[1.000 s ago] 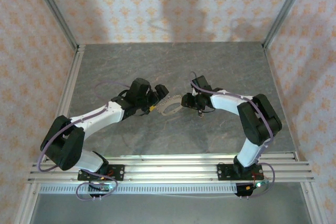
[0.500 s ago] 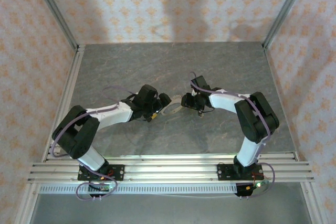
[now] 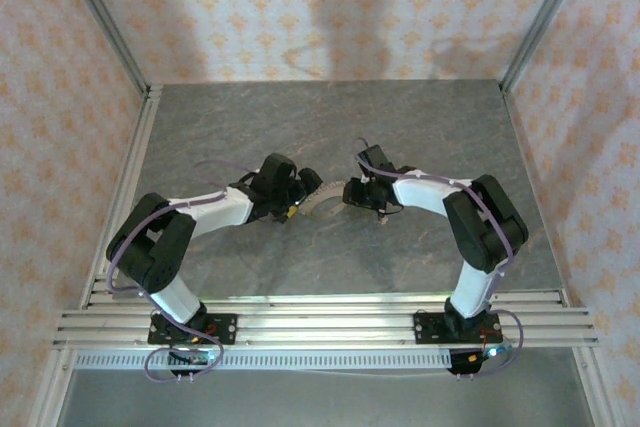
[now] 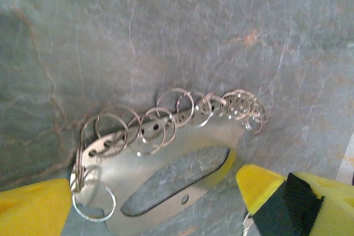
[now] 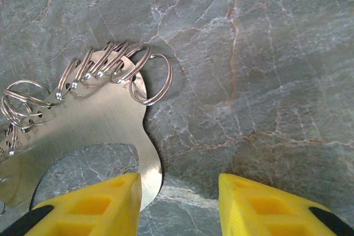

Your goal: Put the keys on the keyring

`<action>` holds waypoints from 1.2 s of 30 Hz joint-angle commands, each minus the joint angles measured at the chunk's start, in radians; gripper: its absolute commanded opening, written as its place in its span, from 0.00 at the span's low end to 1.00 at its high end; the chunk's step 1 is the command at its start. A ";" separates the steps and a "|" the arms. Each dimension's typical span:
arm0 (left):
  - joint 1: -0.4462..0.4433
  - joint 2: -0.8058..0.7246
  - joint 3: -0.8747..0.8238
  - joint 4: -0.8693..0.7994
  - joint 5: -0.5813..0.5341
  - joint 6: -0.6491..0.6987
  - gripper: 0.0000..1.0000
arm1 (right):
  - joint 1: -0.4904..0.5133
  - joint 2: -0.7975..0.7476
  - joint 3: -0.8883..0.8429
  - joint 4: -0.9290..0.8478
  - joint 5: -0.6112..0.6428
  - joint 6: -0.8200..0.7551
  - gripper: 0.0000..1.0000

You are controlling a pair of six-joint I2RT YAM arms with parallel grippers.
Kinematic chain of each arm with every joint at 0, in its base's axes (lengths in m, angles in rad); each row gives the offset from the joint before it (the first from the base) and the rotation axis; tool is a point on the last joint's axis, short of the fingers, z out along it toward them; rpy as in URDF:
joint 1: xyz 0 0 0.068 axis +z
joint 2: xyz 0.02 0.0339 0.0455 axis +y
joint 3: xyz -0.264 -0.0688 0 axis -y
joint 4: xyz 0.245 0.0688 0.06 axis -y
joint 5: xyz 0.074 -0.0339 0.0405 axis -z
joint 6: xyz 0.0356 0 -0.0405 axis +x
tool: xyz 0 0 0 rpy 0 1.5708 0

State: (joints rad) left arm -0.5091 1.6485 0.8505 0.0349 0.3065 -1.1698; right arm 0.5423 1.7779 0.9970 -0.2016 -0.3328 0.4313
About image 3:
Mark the small key with black head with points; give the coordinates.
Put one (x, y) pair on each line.
(383, 219)

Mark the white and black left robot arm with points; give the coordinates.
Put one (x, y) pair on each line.
(220, 209)

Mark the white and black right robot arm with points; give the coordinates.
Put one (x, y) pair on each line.
(425, 194)

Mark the grey metal panel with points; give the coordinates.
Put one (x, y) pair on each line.
(325, 402)

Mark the long aluminium mounting rail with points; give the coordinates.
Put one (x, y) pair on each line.
(325, 329)

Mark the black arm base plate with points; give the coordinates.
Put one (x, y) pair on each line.
(225, 329)
(425, 329)

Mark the aluminium table rail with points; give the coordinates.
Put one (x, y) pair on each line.
(131, 172)

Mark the black electronics mount with LED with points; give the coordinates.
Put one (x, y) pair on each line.
(470, 359)
(195, 358)

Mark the aluminium frame post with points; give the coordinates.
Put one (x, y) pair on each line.
(109, 22)
(542, 22)

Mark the aluminium frame leg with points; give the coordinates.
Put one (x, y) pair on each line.
(592, 387)
(52, 387)

